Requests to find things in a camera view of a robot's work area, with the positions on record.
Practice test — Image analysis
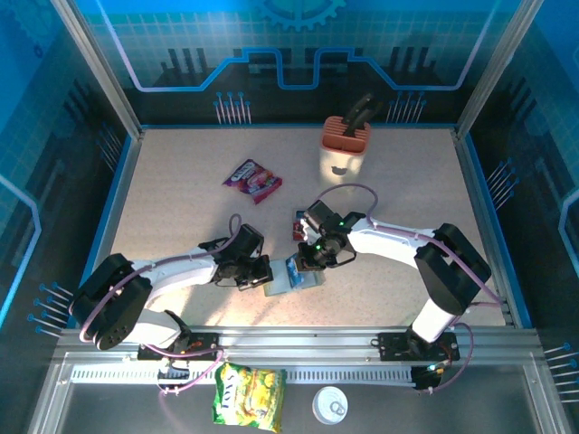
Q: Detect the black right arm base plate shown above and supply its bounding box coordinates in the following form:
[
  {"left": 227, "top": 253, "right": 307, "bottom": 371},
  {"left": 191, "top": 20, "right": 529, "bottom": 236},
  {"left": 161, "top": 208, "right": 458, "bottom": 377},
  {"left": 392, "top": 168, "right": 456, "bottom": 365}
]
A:
[{"left": 377, "top": 332, "right": 460, "bottom": 363}]

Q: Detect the blue credit card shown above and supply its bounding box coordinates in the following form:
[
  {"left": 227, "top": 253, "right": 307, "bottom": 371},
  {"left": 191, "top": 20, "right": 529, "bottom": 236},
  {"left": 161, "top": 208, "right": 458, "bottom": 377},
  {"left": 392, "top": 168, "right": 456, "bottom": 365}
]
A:
[{"left": 284, "top": 253, "right": 305, "bottom": 288}]

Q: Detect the black handled knife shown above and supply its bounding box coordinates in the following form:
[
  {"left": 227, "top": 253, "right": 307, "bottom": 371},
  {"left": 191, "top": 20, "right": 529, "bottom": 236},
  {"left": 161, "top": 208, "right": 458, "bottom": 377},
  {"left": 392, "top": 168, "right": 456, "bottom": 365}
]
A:
[
  {"left": 342, "top": 92, "right": 375, "bottom": 127},
  {"left": 345, "top": 102, "right": 384, "bottom": 137}
]

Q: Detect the purple candy packet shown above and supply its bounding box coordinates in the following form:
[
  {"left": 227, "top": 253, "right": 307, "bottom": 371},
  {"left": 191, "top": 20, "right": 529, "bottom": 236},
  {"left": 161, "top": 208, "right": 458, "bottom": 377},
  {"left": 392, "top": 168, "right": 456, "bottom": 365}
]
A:
[{"left": 222, "top": 157, "right": 284, "bottom": 205}]

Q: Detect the slotted grey cable duct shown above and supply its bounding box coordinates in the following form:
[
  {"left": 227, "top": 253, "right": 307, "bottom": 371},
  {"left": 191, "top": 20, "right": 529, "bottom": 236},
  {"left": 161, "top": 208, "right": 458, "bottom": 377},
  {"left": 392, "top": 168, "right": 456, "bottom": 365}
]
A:
[{"left": 70, "top": 364, "right": 418, "bottom": 387}]

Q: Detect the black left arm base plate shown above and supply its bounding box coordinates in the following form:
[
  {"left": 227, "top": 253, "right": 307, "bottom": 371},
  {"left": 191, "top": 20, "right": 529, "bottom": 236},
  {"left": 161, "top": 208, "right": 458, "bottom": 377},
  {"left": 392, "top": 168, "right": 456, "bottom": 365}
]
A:
[{"left": 137, "top": 332, "right": 223, "bottom": 363}]

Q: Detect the cream knife block orange top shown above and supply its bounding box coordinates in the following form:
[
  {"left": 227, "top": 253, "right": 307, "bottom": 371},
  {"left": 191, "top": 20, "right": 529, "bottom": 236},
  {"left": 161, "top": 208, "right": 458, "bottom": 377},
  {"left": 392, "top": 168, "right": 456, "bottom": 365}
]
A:
[{"left": 318, "top": 115, "right": 373, "bottom": 186}]

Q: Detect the aluminium frame post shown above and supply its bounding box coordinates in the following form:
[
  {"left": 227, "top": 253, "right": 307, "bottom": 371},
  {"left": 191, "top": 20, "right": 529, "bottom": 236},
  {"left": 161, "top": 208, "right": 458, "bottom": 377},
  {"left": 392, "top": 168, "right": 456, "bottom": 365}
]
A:
[
  {"left": 453, "top": 0, "right": 545, "bottom": 139},
  {"left": 49, "top": 0, "right": 146, "bottom": 141}
]

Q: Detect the black controller box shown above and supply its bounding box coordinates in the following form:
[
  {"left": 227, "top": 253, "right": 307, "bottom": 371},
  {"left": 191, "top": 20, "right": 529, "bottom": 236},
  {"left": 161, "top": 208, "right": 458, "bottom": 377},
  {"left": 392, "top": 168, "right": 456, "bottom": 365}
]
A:
[{"left": 410, "top": 361, "right": 449, "bottom": 392}]

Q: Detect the green leather card holder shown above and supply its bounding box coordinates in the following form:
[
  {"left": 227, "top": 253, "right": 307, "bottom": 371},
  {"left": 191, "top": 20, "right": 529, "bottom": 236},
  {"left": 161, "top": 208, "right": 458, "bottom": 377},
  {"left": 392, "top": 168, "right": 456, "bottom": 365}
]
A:
[{"left": 263, "top": 266, "right": 326, "bottom": 298}]

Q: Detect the grey metal shelf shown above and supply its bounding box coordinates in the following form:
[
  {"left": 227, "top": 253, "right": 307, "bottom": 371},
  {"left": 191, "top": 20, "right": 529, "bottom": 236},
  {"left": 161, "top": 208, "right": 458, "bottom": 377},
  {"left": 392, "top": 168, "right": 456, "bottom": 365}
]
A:
[{"left": 26, "top": 352, "right": 574, "bottom": 434}]

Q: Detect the silver tin can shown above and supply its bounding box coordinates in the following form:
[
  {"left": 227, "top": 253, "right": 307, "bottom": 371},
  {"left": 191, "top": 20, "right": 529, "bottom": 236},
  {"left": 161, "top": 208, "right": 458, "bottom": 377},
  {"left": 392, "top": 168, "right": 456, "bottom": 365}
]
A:
[{"left": 311, "top": 385, "right": 349, "bottom": 426}]

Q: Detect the aluminium table side rail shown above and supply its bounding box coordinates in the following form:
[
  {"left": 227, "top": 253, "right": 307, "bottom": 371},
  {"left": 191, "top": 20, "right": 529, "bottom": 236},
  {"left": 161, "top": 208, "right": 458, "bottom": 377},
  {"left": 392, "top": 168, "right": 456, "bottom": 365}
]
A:
[
  {"left": 451, "top": 127, "right": 533, "bottom": 329},
  {"left": 67, "top": 128, "right": 146, "bottom": 327}
]

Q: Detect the yellow green chips bag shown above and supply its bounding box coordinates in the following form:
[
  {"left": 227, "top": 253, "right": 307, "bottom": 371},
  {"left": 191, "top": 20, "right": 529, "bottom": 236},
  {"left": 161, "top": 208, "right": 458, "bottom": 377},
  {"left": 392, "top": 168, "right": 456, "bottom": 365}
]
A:
[{"left": 212, "top": 361, "right": 288, "bottom": 434}]

